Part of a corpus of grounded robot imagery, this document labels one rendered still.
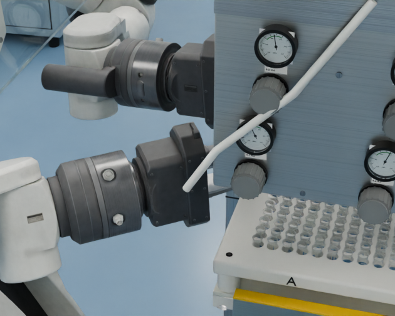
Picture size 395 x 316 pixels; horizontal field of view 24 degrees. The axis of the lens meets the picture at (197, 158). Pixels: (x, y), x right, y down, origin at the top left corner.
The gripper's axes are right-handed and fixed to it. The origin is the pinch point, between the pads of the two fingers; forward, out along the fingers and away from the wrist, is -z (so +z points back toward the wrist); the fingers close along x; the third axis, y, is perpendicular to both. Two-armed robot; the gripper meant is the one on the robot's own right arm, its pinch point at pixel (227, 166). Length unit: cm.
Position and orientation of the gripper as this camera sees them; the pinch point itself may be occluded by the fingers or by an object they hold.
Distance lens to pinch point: 99.9
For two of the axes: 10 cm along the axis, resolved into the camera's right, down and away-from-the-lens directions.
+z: -9.5, 2.2, -2.2
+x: 0.6, 8.2, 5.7
